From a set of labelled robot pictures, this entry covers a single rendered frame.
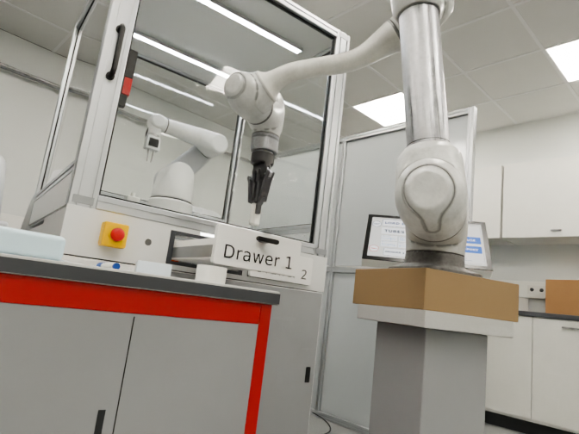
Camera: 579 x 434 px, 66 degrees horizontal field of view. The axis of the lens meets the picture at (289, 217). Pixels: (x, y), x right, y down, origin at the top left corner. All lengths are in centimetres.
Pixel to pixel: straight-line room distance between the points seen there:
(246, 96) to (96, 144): 50
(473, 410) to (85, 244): 114
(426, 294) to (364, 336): 202
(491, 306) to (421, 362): 23
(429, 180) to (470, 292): 32
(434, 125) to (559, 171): 340
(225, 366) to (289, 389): 89
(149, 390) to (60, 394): 15
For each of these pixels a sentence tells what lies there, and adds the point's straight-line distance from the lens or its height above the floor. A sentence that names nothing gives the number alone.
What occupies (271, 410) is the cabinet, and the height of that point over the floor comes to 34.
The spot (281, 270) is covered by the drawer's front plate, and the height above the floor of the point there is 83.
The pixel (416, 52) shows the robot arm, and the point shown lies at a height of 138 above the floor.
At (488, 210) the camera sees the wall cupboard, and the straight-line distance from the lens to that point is 457.
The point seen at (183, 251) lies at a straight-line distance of 144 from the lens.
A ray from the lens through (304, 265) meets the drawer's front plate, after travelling 179.
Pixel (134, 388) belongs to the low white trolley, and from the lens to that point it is 90.
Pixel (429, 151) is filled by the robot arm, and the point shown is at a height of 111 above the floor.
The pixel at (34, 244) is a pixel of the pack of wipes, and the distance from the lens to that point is 86.
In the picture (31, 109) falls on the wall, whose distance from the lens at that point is 480.
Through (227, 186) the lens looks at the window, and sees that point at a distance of 166.
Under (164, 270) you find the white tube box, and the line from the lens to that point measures 118.
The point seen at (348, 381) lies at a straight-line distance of 316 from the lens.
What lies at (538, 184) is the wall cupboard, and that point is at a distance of 448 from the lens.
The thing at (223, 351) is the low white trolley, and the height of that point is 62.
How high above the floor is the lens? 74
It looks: 11 degrees up
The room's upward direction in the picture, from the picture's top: 7 degrees clockwise
